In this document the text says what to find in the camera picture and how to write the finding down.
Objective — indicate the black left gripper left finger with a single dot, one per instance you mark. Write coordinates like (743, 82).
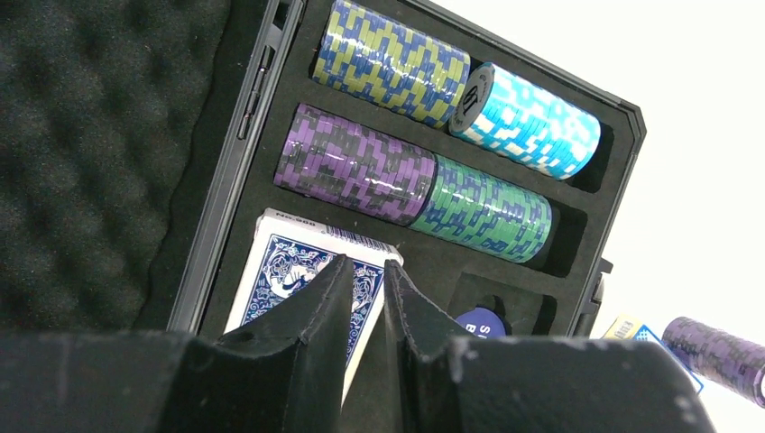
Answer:
(283, 372)

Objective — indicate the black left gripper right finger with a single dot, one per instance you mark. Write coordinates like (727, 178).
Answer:
(445, 379)

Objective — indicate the blue patterned card deck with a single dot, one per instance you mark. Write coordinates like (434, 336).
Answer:
(289, 251)

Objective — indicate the light blue chip stack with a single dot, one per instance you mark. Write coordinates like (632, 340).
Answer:
(503, 113)

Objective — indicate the black poker set case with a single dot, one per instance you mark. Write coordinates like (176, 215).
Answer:
(138, 140)

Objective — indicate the blue small blind button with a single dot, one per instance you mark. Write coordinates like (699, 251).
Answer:
(483, 323)

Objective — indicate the green chip stack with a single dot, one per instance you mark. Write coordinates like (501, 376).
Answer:
(474, 209)

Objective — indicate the blue ace card box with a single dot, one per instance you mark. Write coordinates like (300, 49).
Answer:
(626, 327)

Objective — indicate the purple chip stack in case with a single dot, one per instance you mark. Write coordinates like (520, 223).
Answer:
(350, 165)

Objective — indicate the purple 500 chip stack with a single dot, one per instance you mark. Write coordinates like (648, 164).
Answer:
(731, 361)

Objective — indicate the yellow-blue chip stack top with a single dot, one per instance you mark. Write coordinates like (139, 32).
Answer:
(372, 57)

